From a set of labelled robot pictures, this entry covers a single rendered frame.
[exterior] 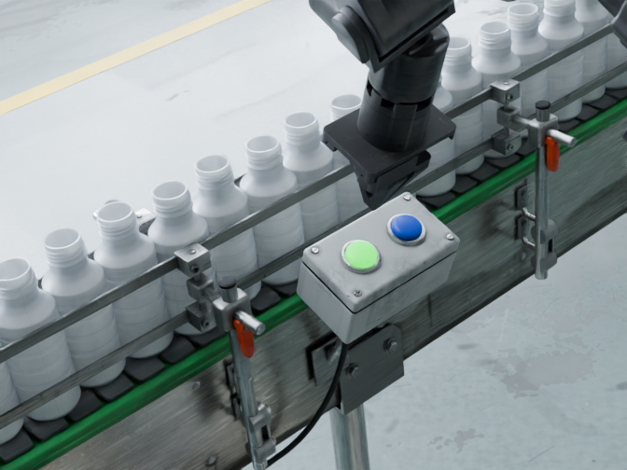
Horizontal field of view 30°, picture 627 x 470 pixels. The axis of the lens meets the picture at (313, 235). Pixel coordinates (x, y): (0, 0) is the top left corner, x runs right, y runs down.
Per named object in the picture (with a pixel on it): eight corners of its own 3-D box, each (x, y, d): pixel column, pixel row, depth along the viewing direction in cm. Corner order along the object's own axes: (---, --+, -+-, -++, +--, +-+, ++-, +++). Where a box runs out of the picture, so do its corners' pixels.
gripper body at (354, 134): (317, 143, 99) (328, 78, 94) (404, 98, 104) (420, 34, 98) (368, 190, 96) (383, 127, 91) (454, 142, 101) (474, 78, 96)
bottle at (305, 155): (335, 263, 130) (320, 134, 121) (284, 259, 132) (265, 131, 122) (348, 233, 135) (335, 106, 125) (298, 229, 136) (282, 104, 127)
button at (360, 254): (361, 242, 113) (363, 233, 112) (382, 263, 112) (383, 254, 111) (338, 256, 112) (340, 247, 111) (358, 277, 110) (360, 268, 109)
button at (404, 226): (406, 216, 116) (408, 207, 115) (426, 236, 115) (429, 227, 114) (383, 229, 115) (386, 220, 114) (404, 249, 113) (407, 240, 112)
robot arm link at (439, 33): (411, 56, 88) (467, 33, 90) (355, 3, 91) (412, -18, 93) (394, 122, 93) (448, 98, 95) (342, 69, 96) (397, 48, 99)
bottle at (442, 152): (463, 177, 142) (458, 53, 133) (445, 202, 138) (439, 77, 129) (417, 170, 145) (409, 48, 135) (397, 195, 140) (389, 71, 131)
